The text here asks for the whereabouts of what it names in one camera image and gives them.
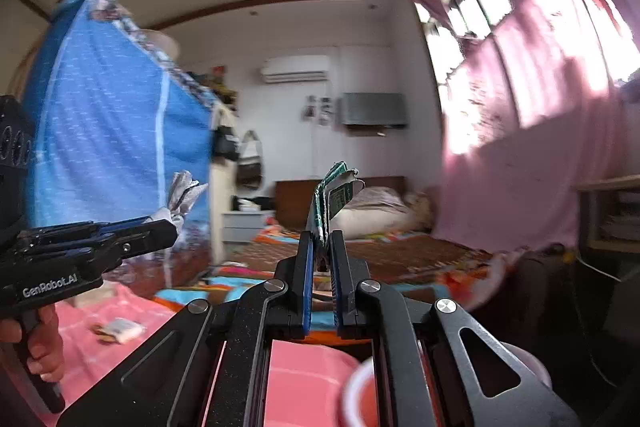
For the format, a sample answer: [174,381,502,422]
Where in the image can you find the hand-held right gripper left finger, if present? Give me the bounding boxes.
[57,231,316,427]

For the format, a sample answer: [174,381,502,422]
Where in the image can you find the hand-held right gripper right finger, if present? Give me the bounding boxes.
[330,231,581,427]

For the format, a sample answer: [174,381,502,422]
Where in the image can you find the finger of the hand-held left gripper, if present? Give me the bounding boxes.
[17,217,156,249]
[92,219,178,270]

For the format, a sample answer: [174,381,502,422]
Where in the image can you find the silver wrapper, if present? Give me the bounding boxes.
[150,171,210,228]

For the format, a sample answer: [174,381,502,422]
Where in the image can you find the green patterned wrapper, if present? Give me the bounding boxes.
[307,161,365,273]

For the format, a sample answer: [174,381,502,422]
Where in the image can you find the white medicine box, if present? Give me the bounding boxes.
[97,317,147,344]

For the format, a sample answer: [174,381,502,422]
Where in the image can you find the orange bucket with white rim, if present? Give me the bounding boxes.
[340,341,553,427]

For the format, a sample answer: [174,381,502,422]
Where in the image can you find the brown shoulder bag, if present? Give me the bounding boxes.
[236,130,264,190]

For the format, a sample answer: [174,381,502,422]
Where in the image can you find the person's left hand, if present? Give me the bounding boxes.
[0,304,66,383]

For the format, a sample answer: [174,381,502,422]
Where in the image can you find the bed with colourful blanket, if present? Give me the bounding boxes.
[150,227,506,343]

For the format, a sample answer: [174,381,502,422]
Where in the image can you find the pink plaid cloth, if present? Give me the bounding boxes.
[40,282,361,427]

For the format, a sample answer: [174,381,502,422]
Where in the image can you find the cream pillow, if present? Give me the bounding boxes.
[332,207,433,240]

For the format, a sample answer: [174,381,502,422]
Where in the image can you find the wooden bed headboard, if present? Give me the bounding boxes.
[275,177,407,228]

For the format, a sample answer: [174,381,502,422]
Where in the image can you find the grey nightstand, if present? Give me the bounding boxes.
[221,209,277,244]

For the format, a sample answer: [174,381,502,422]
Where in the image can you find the grey patterned pillow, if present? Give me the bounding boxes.
[350,187,408,212]

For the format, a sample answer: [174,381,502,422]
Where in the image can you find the blue fabric wardrobe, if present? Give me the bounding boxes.
[25,0,223,300]

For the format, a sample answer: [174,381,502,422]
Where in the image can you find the black hanging bag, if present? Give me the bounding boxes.
[212,127,238,160]

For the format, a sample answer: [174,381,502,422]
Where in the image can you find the colourful boxes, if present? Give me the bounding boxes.
[210,66,240,108]

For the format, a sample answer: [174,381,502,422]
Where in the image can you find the dark cloth heap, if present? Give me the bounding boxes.
[510,252,586,313]

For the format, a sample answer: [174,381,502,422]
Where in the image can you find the white air conditioner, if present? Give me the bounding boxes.
[259,56,331,84]

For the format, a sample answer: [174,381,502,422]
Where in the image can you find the pink window sheet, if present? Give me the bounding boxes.
[432,0,640,253]

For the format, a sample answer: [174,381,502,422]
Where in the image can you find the wooden desk with shelf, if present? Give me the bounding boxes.
[575,174,640,253]

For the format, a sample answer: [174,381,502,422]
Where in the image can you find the wall socket with hanging items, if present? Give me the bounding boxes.
[302,96,333,125]

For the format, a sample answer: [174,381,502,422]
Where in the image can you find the wall television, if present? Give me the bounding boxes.
[341,93,407,130]

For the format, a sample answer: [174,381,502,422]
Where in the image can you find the white cable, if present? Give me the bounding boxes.
[575,252,621,283]

